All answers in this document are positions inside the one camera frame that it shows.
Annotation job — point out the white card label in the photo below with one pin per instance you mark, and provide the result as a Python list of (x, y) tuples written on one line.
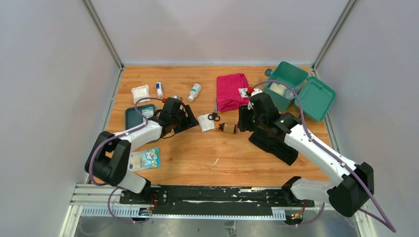
[(246, 92)]

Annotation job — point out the white green-label bottle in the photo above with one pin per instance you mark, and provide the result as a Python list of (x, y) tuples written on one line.
[(194, 92)]

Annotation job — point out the teal medicine box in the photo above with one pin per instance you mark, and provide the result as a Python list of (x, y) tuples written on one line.
[(316, 96)]

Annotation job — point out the blue cartoon packet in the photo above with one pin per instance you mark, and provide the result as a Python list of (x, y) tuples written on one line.
[(144, 159)]

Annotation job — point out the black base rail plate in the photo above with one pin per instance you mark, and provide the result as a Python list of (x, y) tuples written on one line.
[(216, 201)]

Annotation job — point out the pink folded cloth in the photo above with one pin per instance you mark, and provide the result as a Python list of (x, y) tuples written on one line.
[(227, 91)]

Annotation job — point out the white gauze pack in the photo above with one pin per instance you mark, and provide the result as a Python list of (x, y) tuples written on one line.
[(140, 93)]

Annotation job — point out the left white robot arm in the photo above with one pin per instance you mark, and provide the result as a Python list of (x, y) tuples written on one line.
[(109, 157)]

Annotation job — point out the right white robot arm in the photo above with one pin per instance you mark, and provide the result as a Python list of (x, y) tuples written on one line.
[(350, 184)]

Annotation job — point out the black handled scissors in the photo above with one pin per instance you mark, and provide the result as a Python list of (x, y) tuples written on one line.
[(214, 115)]

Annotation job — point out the white paper sachet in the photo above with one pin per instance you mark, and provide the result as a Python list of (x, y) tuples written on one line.
[(205, 123)]

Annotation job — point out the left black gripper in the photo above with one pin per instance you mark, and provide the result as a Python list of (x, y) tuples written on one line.
[(189, 122)]

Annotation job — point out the black cloth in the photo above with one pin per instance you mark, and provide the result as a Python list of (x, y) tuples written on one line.
[(275, 147)]

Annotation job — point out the cotton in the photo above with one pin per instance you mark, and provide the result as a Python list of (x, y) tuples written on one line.
[(281, 90)]

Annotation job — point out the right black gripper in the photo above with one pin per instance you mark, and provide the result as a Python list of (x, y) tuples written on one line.
[(243, 123)]

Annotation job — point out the brown orange-cap bottle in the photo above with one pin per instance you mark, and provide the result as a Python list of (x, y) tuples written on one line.
[(227, 128)]

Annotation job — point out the small white blue tube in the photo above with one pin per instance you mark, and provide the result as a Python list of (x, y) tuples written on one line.
[(159, 90)]

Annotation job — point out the white teal dressing packet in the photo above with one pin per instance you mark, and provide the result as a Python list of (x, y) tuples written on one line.
[(148, 111)]

